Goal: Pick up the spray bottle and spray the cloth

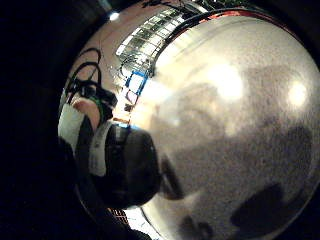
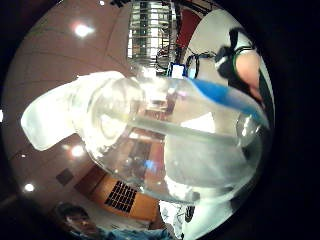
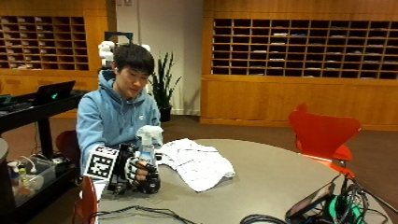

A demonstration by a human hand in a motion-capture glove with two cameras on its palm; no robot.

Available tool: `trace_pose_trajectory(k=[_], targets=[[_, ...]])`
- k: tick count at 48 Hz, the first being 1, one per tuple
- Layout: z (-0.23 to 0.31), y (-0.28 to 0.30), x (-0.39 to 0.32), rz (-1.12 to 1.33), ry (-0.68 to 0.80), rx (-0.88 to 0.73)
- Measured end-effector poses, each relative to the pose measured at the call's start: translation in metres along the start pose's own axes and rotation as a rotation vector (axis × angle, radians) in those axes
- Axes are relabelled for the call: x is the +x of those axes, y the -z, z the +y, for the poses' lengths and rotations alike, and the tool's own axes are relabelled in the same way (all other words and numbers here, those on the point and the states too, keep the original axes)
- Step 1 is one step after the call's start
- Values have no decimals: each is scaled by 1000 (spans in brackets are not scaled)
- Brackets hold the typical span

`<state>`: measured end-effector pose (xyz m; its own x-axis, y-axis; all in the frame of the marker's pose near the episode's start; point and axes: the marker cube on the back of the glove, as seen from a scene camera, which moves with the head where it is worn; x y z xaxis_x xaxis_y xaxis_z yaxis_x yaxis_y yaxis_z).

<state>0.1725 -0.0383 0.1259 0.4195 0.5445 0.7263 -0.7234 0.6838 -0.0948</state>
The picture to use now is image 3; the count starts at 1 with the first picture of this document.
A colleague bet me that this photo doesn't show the white marker cube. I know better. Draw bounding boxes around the white marker cube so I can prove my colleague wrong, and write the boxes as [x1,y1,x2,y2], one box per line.
[83,145,123,182]

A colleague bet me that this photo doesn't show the thin black cable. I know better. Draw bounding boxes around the thin black cable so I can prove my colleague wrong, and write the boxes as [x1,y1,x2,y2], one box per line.
[88,204,198,224]

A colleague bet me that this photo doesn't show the black cable bundle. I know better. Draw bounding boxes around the black cable bundle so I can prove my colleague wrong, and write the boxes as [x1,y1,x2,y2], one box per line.
[329,173,398,224]

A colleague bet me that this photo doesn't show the clear spray bottle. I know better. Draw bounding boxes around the clear spray bottle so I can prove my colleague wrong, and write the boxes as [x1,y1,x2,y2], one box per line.
[136,124,166,168]

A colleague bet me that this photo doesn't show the wide wooden pigeonhole shelf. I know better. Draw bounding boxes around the wide wooden pigeonhole shelf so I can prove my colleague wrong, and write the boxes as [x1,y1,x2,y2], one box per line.
[211,17,398,80]

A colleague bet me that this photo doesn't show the green device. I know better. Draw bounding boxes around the green device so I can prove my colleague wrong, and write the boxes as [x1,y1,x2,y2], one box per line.
[323,195,369,224]

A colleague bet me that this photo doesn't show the small wooden pigeonhole shelf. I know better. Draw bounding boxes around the small wooden pigeonhole shelf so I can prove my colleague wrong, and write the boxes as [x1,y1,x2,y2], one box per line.
[0,15,91,72]

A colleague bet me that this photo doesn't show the bright red chair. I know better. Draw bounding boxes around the bright red chair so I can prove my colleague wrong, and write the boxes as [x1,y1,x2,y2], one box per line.
[288,103,364,180]

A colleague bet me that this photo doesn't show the red chair with white edge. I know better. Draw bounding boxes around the red chair with white edge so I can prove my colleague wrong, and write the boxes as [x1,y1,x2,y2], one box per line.
[72,175,100,224]

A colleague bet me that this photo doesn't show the coiled black cable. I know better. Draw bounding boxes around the coiled black cable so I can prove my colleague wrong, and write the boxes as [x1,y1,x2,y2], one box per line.
[239,213,292,224]

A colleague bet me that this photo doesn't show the white patterned cloth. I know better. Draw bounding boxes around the white patterned cloth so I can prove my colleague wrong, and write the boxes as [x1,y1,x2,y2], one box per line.
[155,138,237,193]

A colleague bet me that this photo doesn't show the potted green plant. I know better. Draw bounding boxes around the potted green plant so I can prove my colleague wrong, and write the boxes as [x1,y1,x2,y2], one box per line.
[147,51,183,123]

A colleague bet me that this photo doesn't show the black cart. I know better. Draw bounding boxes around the black cart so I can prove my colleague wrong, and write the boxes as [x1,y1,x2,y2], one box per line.
[0,89,91,224]

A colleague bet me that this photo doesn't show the white robot device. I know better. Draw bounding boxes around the white robot device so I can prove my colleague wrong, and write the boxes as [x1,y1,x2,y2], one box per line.
[98,39,154,68]

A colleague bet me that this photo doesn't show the clear plastic bin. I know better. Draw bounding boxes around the clear plastic bin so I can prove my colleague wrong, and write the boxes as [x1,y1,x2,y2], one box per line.
[6,156,58,207]

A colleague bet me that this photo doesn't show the the person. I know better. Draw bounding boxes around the the person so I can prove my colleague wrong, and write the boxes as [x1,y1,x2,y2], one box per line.
[75,42,166,200]

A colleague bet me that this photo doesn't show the black tablet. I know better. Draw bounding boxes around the black tablet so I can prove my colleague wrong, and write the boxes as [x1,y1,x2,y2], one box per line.
[284,181,339,220]

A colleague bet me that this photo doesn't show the black laptop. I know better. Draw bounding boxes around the black laptop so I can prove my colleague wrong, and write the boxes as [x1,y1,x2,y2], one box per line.
[31,79,78,107]

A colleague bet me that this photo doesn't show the dark red chair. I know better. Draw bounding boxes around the dark red chair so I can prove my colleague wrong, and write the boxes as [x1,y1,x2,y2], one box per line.
[55,130,83,171]

